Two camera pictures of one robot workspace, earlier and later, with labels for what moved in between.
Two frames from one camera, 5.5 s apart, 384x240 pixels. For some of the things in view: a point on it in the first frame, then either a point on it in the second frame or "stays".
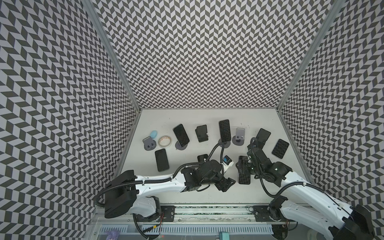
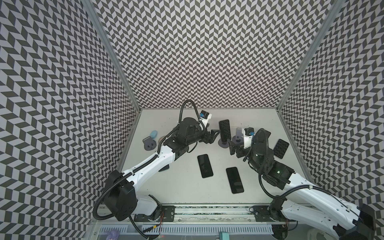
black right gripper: [248, 163] → [240, 151]
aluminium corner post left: [93, 7] stays
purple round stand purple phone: [226, 144] stays
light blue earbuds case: [153, 134] stays
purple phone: [225, 130] stays
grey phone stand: [149, 144] stays
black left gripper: [225, 184] → [207, 139]
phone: [244, 176] → [234, 180]
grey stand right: [238, 139] stays
